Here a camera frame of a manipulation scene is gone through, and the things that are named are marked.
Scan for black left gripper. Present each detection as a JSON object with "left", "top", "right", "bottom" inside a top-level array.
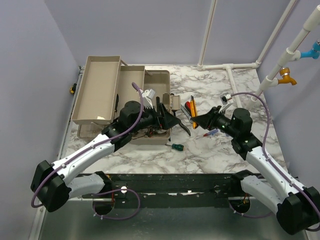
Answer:
[{"left": 130, "top": 103, "right": 181, "bottom": 134}]

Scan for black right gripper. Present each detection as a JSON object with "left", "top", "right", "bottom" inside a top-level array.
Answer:
[{"left": 193, "top": 105, "right": 239, "bottom": 138}]

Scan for yellow utility knife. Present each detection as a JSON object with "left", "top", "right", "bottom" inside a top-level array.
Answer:
[{"left": 190, "top": 95, "right": 198, "bottom": 129}]

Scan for orange black pliers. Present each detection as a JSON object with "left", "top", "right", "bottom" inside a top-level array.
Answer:
[{"left": 145, "top": 128, "right": 157, "bottom": 138}]

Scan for red black utility tool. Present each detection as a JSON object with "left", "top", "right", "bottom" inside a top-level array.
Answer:
[{"left": 184, "top": 101, "right": 191, "bottom": 114}]

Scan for beige plastic tool box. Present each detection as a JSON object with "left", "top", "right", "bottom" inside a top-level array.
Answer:
[{"left": 71, "top": 55, "right": 181, "bottom": 142}]

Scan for large black-handled claw hammer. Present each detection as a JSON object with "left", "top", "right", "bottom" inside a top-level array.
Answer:
[{"left": 156, "top": 96, "right": 160, "bottom": 112}]

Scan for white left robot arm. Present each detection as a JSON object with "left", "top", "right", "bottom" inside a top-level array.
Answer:
[{"left": 30, "top": 100, "right": 181, "bottom": 212}]

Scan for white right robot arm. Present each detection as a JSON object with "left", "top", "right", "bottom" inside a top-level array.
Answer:
[{"left": 192, "top": 106, "right": 320, "bottom": 235}]

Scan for black pruning shears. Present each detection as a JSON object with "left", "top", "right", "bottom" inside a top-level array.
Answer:
[{"left": 172, "top": 110, "right": 191, "bottom": 136}]

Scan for blue red tester screwdriver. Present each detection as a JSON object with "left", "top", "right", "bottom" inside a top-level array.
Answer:
[{"left": 203, "top": 129, "right": 219, "bottom": 137}]

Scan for silver ratchet wrench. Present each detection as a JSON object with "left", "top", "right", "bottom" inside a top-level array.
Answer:
[{"left": 180, "top": 104, "right": 193, "bottom": 123}]

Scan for green stubby screwdriver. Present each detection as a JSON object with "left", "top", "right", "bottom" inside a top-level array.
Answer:
[{"left": 167, "top": 144, "right": 184, "bottom": 152}]

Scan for orange brass tap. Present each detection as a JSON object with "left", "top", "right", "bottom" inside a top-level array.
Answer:
[{"left": 278, "top": 67, "right": 297, "bottom": 86}]

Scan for yellow black knob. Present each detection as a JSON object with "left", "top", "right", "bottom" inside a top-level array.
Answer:
[{"left": 69, "top": 83, "right": 77, "bottom": 95}]

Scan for blue pipe fitting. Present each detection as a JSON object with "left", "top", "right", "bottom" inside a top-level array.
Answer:
[{"left": 300, "top": 39, "right": 320, "bottom": 60}]

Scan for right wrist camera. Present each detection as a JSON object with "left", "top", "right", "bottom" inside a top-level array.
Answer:
[{"left": 219, "top": 93, "right": 234, "bottom": 113}]

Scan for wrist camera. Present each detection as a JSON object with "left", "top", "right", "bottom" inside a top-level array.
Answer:
[
  {"left": 140, "top": 89, "right": 156, "bottom": 109},
  {"left": 219, "top": 93, "right": 234, "bottom": 113}
]

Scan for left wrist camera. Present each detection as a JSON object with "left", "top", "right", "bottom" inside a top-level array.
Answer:
[{"left": 140, "top": 89, "right": 156, "bottom": 109}]

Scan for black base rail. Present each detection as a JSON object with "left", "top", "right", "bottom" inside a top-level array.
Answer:
[{"left": 83, "top": 170, "right": 250, "bottom": 209}]

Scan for aluminium frame rail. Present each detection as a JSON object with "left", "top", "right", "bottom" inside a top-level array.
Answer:
[{"left": 56, "top": 65, "right": 85, "bottom": 161}]

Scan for white pvc pipe frame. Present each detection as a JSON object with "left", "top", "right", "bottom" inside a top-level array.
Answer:
[{"left": 196, "top": 0, "right": 320, "bottom": 109}]

